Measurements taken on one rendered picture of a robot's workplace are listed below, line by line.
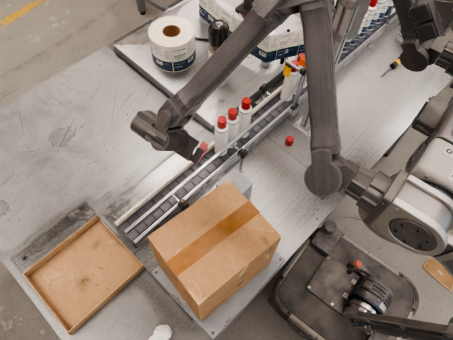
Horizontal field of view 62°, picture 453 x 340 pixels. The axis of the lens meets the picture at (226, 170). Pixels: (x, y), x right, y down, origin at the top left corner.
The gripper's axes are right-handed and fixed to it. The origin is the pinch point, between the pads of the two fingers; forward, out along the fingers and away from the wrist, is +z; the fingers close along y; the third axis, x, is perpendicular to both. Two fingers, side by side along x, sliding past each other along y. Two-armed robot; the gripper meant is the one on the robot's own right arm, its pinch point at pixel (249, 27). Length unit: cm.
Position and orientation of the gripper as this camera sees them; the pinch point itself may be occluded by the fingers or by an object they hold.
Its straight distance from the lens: 152.6
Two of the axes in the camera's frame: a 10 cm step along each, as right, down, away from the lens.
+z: -0.4, 5.0, 8.7
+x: 7.3, 6.1, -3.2
